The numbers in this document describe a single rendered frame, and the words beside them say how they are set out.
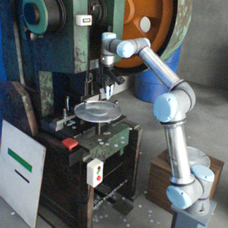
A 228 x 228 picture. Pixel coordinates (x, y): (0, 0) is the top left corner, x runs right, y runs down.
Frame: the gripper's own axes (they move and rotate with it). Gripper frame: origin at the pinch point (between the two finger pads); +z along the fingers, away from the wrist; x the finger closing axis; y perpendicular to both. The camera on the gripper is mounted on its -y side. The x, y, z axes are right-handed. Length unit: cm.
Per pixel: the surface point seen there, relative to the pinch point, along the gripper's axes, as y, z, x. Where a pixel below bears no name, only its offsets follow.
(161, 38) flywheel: -10.8, -30.9, -33.0
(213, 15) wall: 63, -22, -330
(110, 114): -0.1, 11.3, -1.8
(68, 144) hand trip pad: -4.3, 13.5, 35.2
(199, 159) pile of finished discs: -43, 51, -54
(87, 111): 11.7, 11.2, 5.4
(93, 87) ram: 8.8, -4.6, 3.8
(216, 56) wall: 44, 38, -330
